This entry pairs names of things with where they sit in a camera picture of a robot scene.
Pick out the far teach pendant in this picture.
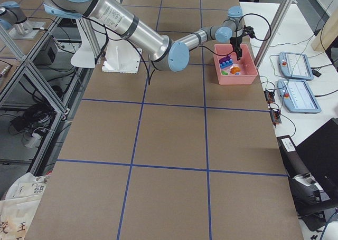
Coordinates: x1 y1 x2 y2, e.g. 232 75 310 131
278 52 313 81

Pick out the pink plastic box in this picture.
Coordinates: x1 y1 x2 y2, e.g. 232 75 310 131
213 44 258 85

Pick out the near teach pendant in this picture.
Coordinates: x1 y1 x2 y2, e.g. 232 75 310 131
277 79 322 113

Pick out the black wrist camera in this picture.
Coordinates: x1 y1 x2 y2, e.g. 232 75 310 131
242 26 256 39

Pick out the black laptop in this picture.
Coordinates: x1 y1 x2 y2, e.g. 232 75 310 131
296 118 337 198

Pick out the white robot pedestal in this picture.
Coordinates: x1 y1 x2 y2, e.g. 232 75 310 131
71 18 143 73

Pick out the aluminium frame post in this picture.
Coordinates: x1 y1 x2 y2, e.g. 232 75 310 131
254 0 293 68

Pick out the orange block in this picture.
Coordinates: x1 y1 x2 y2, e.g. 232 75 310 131
230 66 241 75

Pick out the long blue block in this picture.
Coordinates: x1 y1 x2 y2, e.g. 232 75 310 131
219 59 233 69

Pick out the teach pendant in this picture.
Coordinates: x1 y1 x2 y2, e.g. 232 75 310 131
277 79 322 113
278 52 313 81

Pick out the black relay board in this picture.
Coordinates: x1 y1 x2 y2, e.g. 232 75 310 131
264 90 281 126

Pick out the purple block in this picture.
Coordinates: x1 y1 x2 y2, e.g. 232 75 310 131
219 55 232 64

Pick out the white tote bag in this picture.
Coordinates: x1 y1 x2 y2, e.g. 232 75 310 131
1 172 50 239

